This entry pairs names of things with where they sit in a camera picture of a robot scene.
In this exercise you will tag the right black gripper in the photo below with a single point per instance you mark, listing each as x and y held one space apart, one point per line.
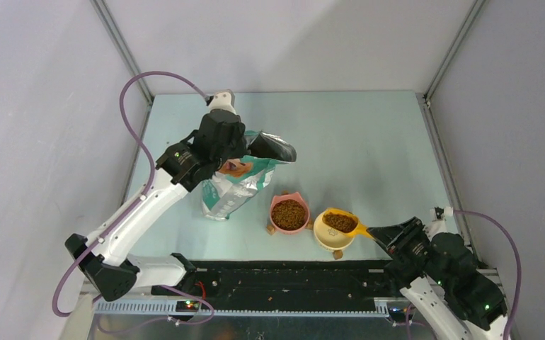
399 234

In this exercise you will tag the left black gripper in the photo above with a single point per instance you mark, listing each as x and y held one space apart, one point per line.
241 150

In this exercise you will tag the orange plastic food scoop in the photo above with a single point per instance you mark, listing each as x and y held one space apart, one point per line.
360 230

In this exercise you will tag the green dog food bag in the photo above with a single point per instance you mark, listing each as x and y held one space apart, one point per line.
242 178

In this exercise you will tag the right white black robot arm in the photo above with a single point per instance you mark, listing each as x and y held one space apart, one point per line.
438 274

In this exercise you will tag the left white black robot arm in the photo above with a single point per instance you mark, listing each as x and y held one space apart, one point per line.
104 256

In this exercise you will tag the yellow cat-ear pet bowl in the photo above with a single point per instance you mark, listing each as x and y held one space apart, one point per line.
328 238

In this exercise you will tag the pink cat-ear pet bowl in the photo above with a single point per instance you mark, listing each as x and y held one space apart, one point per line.
272 228

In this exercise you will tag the kibble in pink bowl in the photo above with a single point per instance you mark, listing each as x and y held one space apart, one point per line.
288 215

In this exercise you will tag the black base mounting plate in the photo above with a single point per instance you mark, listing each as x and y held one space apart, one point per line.
291 286

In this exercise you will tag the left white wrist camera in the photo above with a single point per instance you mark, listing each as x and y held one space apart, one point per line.
223 100

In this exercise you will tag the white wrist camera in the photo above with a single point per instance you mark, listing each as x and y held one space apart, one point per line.
441 216
223 100

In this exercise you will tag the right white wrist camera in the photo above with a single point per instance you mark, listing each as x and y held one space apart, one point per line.
441 216

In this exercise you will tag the left corner aluminium post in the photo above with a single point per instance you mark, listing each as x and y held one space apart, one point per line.
108 21

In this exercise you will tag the corner aluminium post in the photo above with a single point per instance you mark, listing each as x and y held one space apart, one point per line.
457 42
108 21

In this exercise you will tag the aluminium frame rail base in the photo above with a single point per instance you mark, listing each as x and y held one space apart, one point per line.
167 304

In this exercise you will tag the right corner aluminium post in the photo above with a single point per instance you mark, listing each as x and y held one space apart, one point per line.
457 42

